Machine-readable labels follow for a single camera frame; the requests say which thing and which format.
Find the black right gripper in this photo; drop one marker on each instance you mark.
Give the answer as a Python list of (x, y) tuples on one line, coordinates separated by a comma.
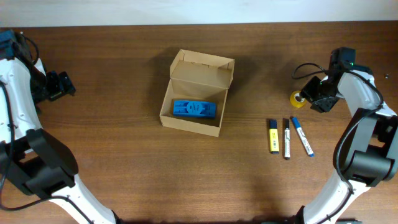
[(306, 91)]

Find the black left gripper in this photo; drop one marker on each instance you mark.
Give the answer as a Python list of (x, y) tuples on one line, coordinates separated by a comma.
[(60, 88)]

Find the yellow adhesive tape roll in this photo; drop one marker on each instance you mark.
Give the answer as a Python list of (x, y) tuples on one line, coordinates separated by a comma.
[(297, 100)]

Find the blue cap whiteboard marker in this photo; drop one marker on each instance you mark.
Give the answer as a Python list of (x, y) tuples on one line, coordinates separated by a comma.
[(302, 137)]

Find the black cap whiteboard marker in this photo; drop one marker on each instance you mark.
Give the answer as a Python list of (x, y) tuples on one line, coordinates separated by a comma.
[(286, 139)]

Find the yellow highlighter black cap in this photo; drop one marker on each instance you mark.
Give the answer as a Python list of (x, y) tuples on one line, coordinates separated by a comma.
[(273, 134)]

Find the blue plastic tape dispenser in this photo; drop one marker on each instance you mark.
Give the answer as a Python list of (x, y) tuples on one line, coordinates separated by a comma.
[(194, 109)]

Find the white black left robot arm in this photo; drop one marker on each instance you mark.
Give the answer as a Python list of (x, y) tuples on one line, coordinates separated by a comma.
[(33, 160)]

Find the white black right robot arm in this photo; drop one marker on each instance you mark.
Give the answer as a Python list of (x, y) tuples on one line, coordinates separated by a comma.
[(366, 154)]

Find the brown cardboard box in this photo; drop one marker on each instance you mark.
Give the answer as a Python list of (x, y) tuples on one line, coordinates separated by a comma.
[(199, 77)]

